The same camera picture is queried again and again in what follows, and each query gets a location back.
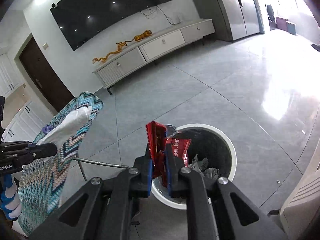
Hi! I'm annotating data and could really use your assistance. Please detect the white plastic bag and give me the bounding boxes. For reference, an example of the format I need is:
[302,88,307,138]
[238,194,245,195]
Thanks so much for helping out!
[36,106,92,150]

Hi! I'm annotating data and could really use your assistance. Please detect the red snack wrapper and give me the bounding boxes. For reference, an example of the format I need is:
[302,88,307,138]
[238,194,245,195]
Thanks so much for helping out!
[146,121,191,190]

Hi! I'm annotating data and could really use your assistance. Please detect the white rimmed trash bin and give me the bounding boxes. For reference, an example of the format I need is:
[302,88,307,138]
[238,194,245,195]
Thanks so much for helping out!
[151,124,237,210]

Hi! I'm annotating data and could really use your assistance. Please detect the blue white gloved left hand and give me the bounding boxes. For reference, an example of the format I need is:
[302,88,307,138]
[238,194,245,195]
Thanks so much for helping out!
[1,174,22,221]

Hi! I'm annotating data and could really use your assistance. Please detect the white shoe cabinet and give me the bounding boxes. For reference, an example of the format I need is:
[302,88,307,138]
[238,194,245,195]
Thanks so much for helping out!
[1,53,53,142]

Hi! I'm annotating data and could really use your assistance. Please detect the zigzag patterned table cloth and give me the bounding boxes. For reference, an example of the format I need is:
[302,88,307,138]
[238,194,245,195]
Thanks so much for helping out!
[18,92,103,236]

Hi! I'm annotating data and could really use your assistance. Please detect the dark brown entrance door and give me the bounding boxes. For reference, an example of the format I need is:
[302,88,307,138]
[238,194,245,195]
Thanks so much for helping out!
[19,37,74,111]

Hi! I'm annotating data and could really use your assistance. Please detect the beige sofa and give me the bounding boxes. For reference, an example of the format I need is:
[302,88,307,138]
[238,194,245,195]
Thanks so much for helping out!
[267,145,320,239]

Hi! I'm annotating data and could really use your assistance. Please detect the grey white TV cabinet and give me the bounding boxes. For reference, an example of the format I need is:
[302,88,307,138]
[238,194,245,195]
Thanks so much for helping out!
[93,19,215,90]

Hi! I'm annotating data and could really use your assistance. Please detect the golden dragon figurine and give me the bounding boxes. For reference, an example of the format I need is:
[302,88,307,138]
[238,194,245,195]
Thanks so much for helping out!
[92,41,127,64]

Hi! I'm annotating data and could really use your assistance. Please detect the golden tiger figurine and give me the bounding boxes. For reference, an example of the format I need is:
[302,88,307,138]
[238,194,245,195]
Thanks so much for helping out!
[133,30,153,42]

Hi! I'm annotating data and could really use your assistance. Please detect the white router on cabinet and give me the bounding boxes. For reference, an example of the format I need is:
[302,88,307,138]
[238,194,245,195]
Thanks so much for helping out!
[176,15,181,24]

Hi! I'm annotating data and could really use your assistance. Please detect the teal storage box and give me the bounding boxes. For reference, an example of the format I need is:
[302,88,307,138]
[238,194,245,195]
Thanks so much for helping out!
[286,21,296,35]

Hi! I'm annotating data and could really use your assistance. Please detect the purple storage box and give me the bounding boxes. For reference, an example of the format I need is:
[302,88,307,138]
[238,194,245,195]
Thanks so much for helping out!
[276,17,287,31]

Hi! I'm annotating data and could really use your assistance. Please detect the grey double door refrigerator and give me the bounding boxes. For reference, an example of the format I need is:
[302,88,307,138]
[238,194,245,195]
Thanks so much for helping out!
[182,0,264,42]

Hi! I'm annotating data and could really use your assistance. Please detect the washing machine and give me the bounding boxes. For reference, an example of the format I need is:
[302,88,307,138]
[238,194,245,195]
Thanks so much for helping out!
[265,3,277,30]

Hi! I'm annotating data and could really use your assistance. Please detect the metal table leg frame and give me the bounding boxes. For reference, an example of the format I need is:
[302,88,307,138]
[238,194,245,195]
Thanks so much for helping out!
[73,154,129,181]

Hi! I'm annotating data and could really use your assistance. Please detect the large black wall television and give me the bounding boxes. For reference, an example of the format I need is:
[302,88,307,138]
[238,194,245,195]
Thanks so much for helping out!
[50,0,171,50]

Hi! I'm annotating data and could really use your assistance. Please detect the cables under television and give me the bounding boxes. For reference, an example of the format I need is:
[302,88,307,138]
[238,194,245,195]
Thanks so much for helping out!
[139,4,181,26]

